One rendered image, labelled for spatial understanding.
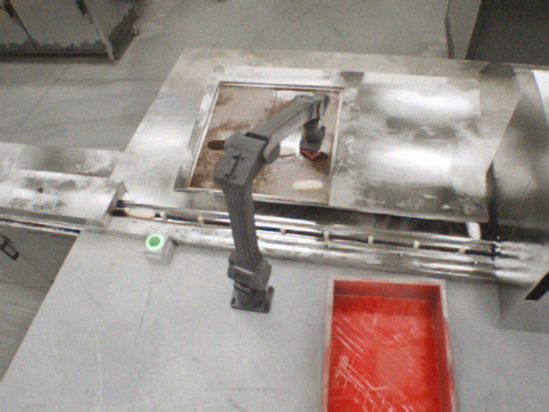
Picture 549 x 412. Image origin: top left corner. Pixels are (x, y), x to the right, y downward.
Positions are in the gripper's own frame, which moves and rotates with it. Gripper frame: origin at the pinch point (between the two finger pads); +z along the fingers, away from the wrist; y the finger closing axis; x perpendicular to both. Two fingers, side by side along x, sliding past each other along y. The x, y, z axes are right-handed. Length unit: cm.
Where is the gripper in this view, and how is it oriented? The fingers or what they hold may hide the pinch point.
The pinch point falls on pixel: (313, 152)
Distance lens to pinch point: 145.4
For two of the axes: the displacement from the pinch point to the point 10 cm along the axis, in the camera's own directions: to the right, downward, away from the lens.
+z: 1.2, 4.6, 8.8
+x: -9.4, -2.5, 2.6
